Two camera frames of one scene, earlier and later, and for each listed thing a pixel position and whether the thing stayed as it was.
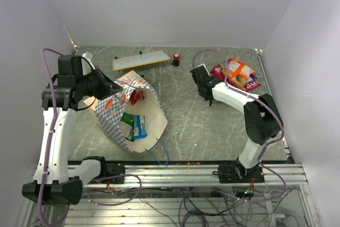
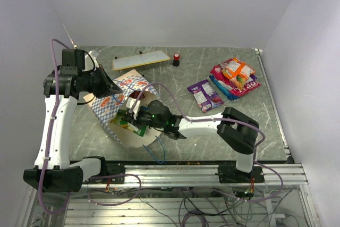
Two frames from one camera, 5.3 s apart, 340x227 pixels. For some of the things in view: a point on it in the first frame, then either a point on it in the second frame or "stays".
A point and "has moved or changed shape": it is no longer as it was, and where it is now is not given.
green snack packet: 126,126 has moved or changed shape
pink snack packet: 251,84 stays
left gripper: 108,87 stays
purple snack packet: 253,77 stays
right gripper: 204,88 -> 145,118
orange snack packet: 238,72 stays
